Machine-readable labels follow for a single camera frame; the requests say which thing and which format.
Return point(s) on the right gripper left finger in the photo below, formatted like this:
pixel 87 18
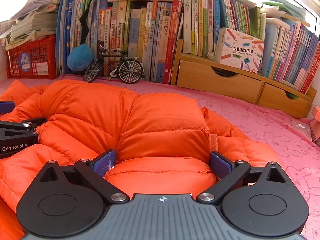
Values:
pixel 65 201

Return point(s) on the wooden desk organizer with drawers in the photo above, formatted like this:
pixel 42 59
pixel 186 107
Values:
pixel 203 74

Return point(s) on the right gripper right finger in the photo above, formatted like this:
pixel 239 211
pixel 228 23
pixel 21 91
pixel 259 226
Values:
pixel 254 201

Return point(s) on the stack of paper booklets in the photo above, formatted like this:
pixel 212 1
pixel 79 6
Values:
pixel 35 19

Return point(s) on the row of upright books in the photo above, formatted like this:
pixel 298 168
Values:
pixel 150 30

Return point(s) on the red plastic crate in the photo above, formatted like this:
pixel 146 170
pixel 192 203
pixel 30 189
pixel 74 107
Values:
pixel 33 60

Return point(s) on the miniature black bicycle model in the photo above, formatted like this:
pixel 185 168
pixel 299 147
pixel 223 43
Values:
pixel 128 69

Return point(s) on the pink bunny blanket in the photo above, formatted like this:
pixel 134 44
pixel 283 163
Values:
pixel 297 154

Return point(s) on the white label printer box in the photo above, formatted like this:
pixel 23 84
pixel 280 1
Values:
pixel 239 50

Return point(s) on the orange puffer jacket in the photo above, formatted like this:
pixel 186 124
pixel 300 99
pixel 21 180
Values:
pixel 162 141

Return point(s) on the blue plush ball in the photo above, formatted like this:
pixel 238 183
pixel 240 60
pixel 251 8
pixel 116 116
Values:
pixel 80 58

